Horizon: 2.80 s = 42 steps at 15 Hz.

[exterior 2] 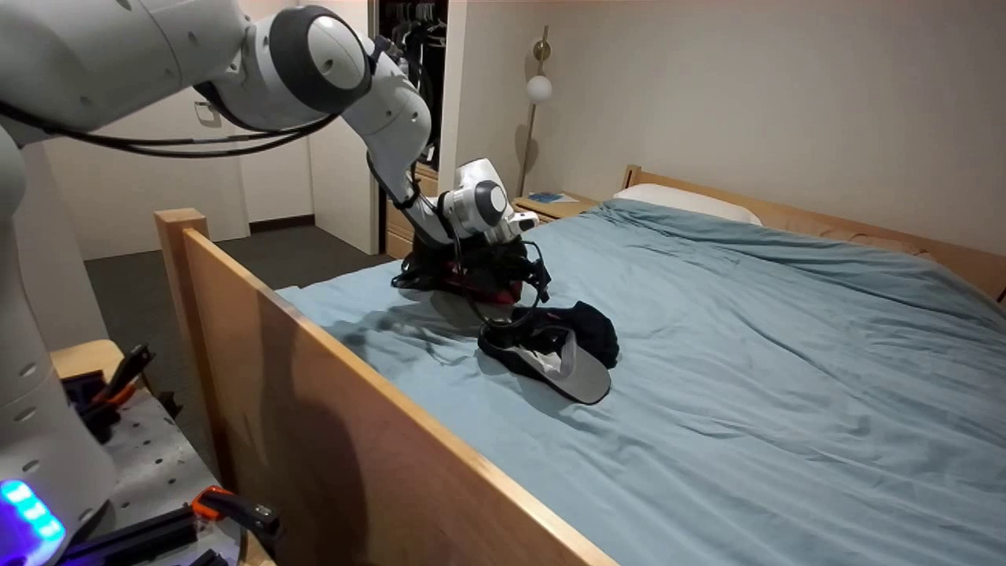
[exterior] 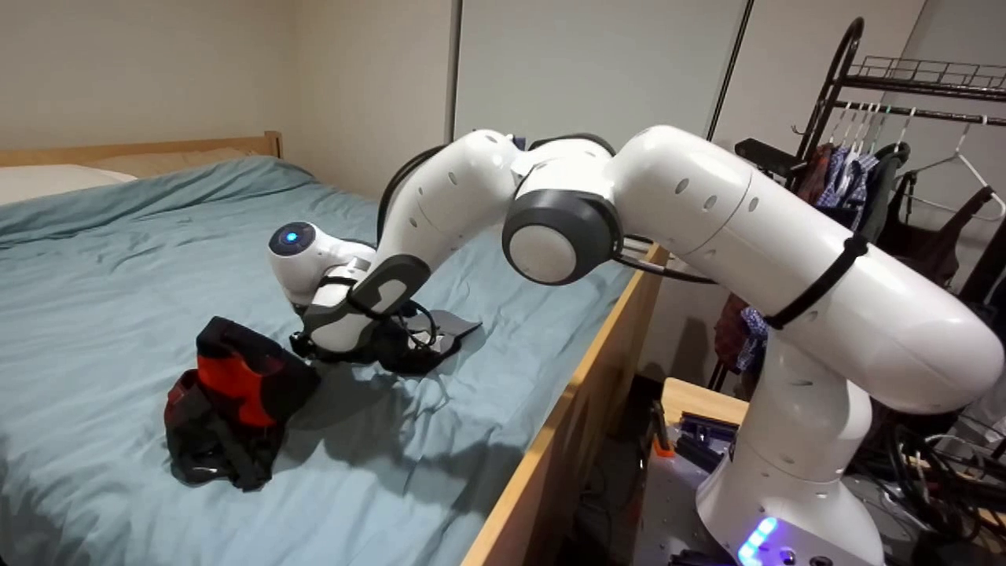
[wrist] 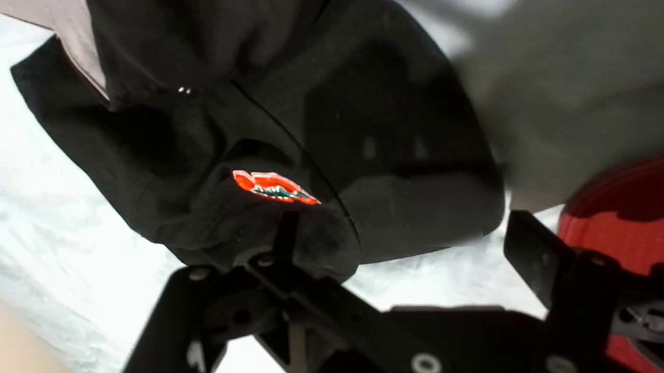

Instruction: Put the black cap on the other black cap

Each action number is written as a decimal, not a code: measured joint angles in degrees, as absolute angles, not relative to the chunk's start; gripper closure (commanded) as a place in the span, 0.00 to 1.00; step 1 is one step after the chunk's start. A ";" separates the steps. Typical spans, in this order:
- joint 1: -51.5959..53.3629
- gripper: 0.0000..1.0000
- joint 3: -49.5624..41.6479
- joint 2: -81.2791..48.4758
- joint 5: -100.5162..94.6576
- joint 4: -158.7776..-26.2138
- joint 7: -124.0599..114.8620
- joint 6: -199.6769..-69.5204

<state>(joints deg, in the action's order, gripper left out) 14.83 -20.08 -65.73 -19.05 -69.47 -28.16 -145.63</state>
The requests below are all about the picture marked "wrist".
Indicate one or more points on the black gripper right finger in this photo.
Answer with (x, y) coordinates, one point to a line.
(573, 296)

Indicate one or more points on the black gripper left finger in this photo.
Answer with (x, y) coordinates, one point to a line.
(228, 318)

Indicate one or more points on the black cap with gray brim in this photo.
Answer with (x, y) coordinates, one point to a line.
(261, 117)

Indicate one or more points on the black cap with red brim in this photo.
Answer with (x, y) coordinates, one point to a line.
(614, 214)

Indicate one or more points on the light blue bedsheet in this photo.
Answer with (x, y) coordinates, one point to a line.
(68, 262)

